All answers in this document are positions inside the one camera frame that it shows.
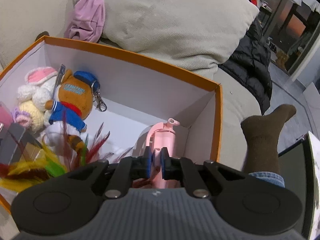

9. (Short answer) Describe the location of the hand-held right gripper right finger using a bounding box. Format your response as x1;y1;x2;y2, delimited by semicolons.
161;147;247;198

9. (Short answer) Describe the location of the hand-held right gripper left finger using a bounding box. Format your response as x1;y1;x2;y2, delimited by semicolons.
65;147;153;198

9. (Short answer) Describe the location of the pink selfie stick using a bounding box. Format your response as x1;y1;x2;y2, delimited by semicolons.
132;118;180;189

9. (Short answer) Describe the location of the orange cardboard box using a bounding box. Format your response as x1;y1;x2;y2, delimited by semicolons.
0;35;223;214

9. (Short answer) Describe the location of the brown plush bear keychain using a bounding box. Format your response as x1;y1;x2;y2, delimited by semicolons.
44;70;108;150

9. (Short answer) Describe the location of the brown hexagonal box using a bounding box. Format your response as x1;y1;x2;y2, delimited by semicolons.
21;140;49;165

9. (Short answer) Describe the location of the colourful feather shuttlecock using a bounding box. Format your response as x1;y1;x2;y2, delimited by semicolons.
0;122;135;188

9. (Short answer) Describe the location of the white crocheted bunny doll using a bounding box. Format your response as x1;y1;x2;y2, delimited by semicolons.
12;66;59;133

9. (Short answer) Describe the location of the grey rectangular box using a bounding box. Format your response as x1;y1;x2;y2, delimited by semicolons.
0;124;43;163

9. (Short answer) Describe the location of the person's right leg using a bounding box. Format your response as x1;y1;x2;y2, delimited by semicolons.
240;104;297;188

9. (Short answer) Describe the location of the thin silver metal tool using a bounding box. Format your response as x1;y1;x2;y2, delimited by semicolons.
51;64;66;99

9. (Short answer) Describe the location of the black puffer jacket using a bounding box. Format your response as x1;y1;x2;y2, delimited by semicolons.
219;17;273;115

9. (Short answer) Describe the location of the beige pillow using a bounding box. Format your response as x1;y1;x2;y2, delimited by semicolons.
101;0;260;77

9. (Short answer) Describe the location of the pink case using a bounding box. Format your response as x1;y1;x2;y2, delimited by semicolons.
0;101;14;130

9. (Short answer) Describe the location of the purple cloth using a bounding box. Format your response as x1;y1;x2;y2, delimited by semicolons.
64;0;107;43

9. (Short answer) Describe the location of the grey framed mirror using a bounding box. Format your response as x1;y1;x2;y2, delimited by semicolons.
260;0;320;76

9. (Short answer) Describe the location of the beige sofa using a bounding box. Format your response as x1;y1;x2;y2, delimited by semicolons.
0;0;308;180

